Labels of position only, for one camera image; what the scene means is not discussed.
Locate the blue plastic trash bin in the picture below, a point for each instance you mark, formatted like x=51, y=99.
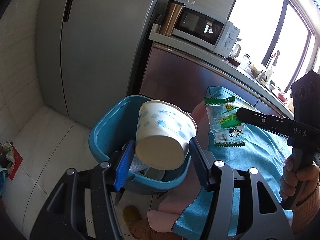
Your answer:
x=114, y=130

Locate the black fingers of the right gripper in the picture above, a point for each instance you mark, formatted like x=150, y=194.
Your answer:
x=267, y=122

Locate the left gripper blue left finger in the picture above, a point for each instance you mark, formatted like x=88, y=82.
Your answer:
x=123, y=164

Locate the blue floral tablecloth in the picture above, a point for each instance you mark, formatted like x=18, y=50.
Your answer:
x=262, y=150

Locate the white microwave oven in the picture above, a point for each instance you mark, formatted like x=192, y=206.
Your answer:
x=209, y=31

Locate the white perforated paper tray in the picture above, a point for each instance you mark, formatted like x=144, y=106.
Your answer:
x=137, y=165

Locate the clear green snack wrapper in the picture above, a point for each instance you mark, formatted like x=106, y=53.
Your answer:
x=228, y=131

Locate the floor clutter bags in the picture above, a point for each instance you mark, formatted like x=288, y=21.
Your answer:
x=10, y=162

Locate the grey refrigerator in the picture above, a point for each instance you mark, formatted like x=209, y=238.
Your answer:
x=85, y=52

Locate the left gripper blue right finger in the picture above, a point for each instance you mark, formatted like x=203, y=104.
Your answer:
x=202, y=161

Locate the white electric kettle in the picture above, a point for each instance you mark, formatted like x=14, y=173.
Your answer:
x=236, y=48

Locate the white blue-dotted paper cup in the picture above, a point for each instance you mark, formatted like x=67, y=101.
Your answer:
x=163, y=134

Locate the pink sleeve forearm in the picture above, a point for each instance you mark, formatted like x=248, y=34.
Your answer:
x=305, y=213

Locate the right hand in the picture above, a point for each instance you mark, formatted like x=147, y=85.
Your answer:
x=289, y=180

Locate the brown kitchen cabinet counter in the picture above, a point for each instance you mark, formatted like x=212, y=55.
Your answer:
x=180, y=73

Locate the copper thermos tumbler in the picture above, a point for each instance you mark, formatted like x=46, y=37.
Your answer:
x=173, y=11

